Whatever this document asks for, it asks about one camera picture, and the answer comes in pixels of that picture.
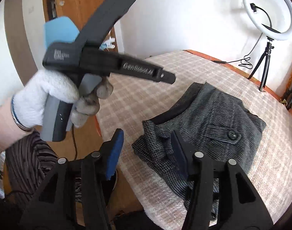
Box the grey tweed pants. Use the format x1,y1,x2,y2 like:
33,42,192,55
132,83,266,207

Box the white ring light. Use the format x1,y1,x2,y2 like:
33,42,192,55
243,0,292,40

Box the black mini tripod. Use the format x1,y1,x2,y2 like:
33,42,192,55
247,37,274,92

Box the beige checked bed cover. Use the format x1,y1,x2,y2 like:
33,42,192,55
97,51,292,229

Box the left forearm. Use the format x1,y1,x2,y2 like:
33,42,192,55
0,98,33,154

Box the black power cable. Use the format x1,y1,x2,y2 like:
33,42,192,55
214,32,264,71

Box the left white gloved hand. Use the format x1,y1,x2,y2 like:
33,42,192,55
11,70,114,131

